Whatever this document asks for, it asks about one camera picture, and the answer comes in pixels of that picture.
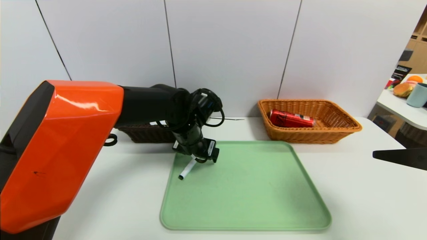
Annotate orange wicker basket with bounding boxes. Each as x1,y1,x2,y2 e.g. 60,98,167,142
258,99,363,144

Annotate teal cup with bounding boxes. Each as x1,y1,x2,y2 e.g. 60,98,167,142
406,83,427,109

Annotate black printed box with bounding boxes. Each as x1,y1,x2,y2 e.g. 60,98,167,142
391,65,413,82

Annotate black left camera cable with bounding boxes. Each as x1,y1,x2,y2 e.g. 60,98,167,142
157,88,226,130

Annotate brown bread bun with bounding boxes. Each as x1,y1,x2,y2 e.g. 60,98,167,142
393,83,414,98

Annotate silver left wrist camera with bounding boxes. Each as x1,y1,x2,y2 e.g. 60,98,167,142
199,93,217,112

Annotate light green plastic tray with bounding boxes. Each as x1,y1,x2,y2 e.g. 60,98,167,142
160,141,332,231

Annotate wooden shelf unit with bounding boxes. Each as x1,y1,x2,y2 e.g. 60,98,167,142
399,7,427,75

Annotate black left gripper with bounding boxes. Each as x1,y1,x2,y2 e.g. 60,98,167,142
172,123,220,163

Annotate dark brown wicker basket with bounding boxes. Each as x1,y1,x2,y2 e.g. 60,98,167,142
117,123,177,144

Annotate white marker pen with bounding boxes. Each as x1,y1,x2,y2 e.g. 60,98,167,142
178,158,197,180

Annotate red soda can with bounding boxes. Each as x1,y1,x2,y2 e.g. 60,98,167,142
269,109,316,128

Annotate white side table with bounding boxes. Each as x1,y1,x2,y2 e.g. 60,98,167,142
376,74,427,132

